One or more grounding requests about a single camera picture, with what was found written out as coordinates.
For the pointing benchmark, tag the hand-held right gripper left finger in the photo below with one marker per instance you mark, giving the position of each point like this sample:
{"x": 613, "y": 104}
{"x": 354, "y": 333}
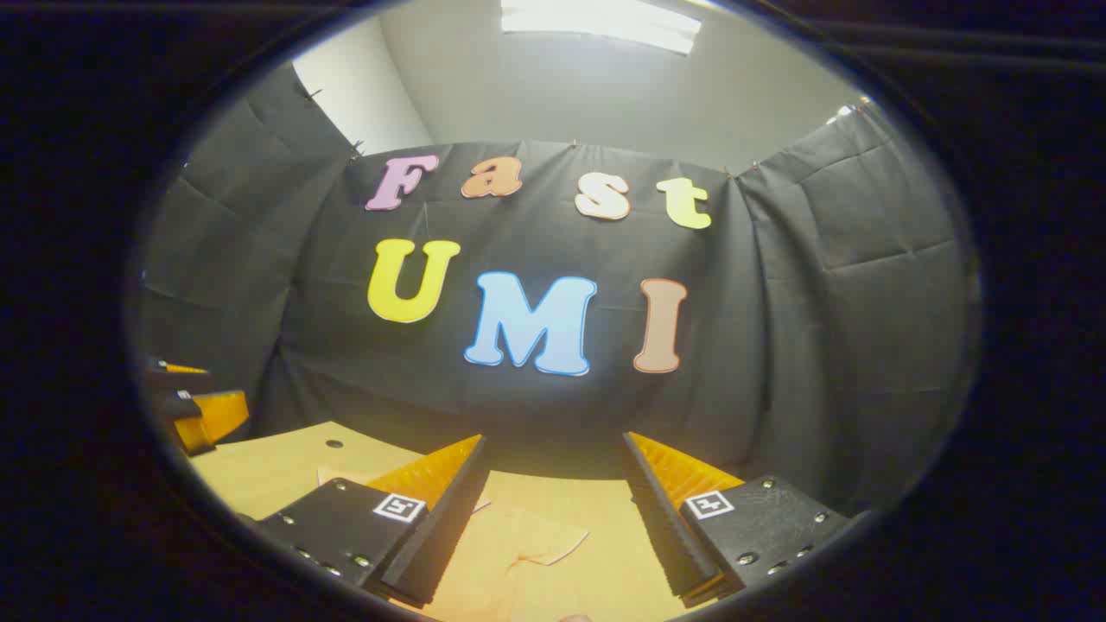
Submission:
{"x": 449, "y": 527}

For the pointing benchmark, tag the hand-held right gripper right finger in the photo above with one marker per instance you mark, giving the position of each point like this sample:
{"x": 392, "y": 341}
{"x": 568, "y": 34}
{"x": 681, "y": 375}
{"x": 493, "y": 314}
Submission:
{"x": 665, "y": 527}

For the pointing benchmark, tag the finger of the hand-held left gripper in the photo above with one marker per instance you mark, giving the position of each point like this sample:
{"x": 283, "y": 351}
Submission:
{"x": 177, "y": 380}
{"x": 220, "y": 416}

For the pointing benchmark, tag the orange T-shirt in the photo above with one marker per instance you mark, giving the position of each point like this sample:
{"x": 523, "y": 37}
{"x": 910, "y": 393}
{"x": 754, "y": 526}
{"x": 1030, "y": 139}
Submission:
{"x": 510, "y": 561}

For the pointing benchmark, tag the black backdrop cloth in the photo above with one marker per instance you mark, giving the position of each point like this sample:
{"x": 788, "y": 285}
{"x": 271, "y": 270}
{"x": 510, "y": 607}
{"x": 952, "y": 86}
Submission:
{"x": 553, "y": 397}

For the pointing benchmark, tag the ceiling light panel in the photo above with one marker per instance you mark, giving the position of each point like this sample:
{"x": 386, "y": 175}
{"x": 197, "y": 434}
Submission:
{"x": 605, "y": 22}

